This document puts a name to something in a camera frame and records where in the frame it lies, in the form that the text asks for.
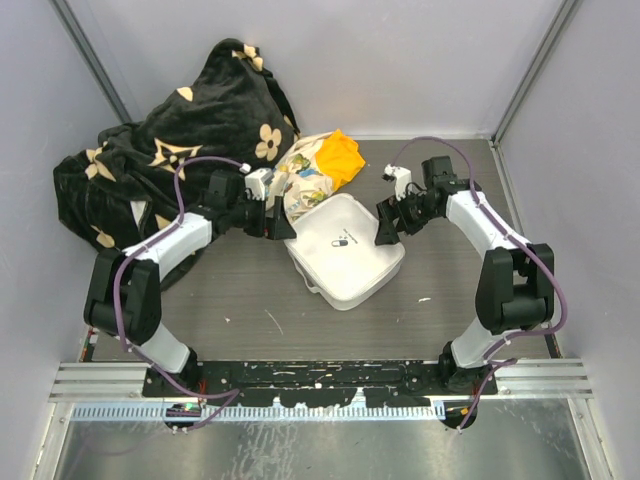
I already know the yellow cloth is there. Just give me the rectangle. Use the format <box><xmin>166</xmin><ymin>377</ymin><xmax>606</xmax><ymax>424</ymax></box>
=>
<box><xmin>315</xmin><ymin>129</ymin><xmax>366</xmax><ymax>191</ymax></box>

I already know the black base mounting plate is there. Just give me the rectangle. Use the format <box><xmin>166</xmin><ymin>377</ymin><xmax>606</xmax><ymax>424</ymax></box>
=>
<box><xmin>142</xmin><ymin>358</ymin><xmax>499</xmax><ymax>409</ymax></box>

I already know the grey medicine kit case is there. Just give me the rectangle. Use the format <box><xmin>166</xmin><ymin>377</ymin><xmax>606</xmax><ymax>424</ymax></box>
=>
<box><xmin>285</xmin><ymin>194</ymin><xmax>405</xmax><ymax>311</ymax></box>

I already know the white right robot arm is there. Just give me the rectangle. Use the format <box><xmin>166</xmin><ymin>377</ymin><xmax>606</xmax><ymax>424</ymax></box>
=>
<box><xmin>375</xmin><ymin>156</ymin><xmax>555</xmax><ymax>394</ymax></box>

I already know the aluminium frame rail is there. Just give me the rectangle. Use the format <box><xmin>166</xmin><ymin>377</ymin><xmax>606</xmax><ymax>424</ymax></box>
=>
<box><xmin>49</xmin><ymin>362</ymin><xmax>147</xmax><ymax>402</ymax></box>

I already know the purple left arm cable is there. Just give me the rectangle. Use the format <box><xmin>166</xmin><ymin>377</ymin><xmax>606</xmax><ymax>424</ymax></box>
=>
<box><xmin>113</xmin><ymin>155</ymin><xmax>251</xmax><ymax>431</ymax></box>

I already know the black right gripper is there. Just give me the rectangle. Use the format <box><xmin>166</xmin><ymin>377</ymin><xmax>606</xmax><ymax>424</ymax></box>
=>
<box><xmin>375</xmin><ymin>187</ymin><xmax>440</xmax><ymax>246</ymax></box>

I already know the black floral fleece blanket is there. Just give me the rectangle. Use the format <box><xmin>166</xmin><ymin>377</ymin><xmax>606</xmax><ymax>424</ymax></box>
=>
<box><xmin>52</xmin><ymin>37</ymin><xmax>303</xmax><ymax>294</ymax></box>

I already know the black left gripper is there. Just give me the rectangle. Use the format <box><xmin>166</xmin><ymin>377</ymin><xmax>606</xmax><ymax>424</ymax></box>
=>
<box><xmin>228</xmin><ymin>193</ymin><xmax>296</xmax><ymax>241</ymax></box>

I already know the white slotted cable duct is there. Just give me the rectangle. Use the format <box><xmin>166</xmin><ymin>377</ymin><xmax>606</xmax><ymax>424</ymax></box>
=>
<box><xmin>70</xmin><ymin>401</ymin><xmax>446</xmax><ymax>424</ymax></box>

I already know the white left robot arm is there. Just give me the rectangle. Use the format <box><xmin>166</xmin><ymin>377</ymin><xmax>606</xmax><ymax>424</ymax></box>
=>
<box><xmin>84</xmin><ymin>168</ymin><xmax>296</xmax><ymax>396</ymax></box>

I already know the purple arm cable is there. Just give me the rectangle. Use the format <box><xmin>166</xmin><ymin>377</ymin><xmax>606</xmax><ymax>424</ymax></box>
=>
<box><xmin>392</xmin><ymin>137</ymin><xmax>570</xmax><ymax>431</ymax></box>
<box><xmin>113</xmin><ymin>155</ymin><xmax>251</xmax><ymax>431</ymax></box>

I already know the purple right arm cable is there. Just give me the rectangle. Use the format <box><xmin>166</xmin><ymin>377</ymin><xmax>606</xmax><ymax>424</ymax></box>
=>
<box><xmin>392</xmin><ymin>137</ymin><xmax>570</xmax><ymax>431</ymax></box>

